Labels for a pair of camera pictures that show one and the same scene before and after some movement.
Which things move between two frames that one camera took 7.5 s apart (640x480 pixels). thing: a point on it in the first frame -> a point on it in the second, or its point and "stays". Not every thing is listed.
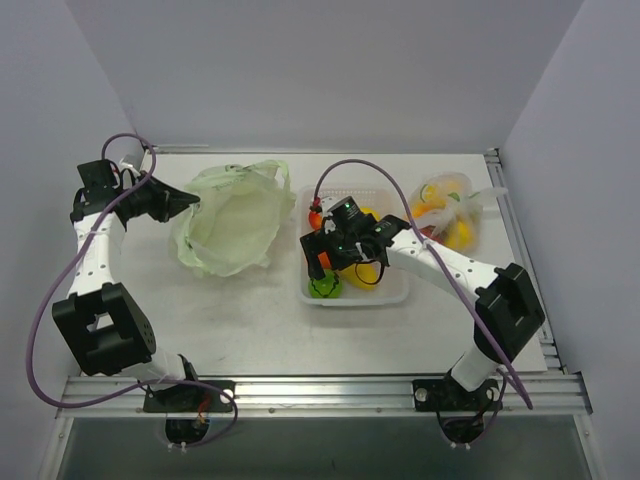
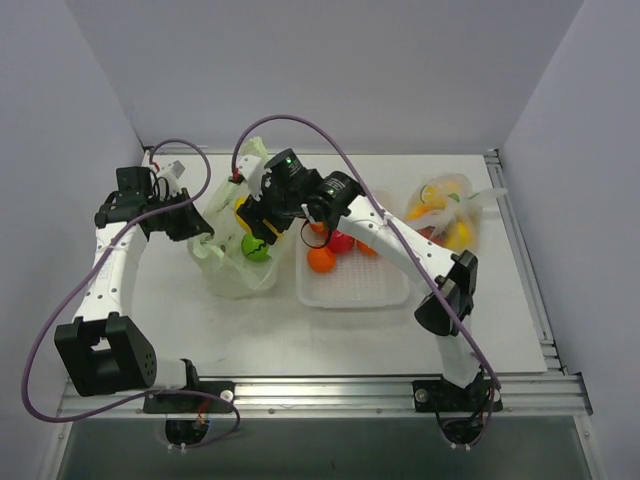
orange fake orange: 324,259 stays
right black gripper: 310,245 -> 261,215
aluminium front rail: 122,397 stays
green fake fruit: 328,287 -> 255,248
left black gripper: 163,198 -> 179,220
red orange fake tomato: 315,220 stays
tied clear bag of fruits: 446,208 stays
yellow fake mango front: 364,275 -> 240,222
